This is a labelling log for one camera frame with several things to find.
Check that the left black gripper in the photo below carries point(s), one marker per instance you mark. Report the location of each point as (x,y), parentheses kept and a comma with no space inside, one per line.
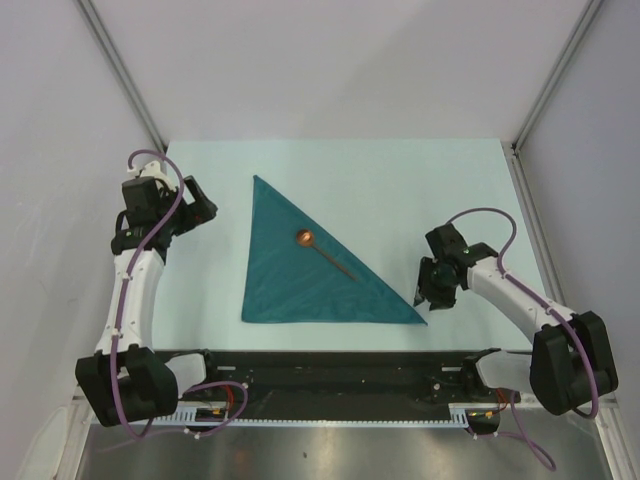
(196,213)

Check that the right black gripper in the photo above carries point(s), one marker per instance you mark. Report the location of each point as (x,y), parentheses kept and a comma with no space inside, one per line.
(438,299)

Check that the copper spoon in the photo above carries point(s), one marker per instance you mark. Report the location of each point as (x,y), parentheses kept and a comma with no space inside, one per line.
(306,239)

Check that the teal satin napkin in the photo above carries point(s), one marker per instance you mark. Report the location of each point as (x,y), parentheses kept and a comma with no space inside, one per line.
(286,283)

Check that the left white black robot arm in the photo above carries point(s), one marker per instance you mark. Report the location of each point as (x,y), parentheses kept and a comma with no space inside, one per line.
(125,380)

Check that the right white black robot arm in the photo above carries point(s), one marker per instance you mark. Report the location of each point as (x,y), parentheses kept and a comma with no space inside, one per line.
(571,361)

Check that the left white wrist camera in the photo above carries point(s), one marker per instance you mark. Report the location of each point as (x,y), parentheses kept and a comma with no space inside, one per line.
(154,169)

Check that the left aluminium frame post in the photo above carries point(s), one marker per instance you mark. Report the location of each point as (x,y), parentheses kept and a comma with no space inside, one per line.
(116,64)

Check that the aluminium frame post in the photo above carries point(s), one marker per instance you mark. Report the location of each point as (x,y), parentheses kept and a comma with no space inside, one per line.
(116,64)
(561,65)

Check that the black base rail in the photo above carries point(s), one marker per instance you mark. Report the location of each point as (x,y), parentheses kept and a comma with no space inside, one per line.
(352,388)

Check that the white slotted cable duct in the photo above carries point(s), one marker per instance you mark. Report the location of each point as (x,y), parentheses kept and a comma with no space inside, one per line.
(456,417)

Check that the right aluminium frame post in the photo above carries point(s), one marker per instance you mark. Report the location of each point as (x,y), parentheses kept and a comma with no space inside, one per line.
(561,65)

